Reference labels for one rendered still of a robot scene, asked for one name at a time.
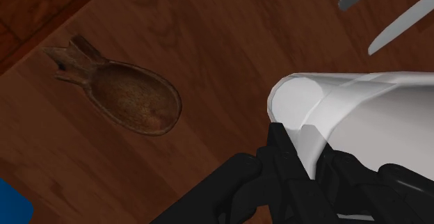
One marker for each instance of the brown wooden spoon rest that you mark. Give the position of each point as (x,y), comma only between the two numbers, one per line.
(132,94)

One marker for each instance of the blue flat object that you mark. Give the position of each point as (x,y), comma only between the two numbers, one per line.
(12,206)

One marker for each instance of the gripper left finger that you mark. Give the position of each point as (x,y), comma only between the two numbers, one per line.
(244,186)

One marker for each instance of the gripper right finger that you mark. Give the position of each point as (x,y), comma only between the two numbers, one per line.
(379,196)

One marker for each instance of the white cylindrical cup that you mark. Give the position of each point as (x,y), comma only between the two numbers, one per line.
(366,121)

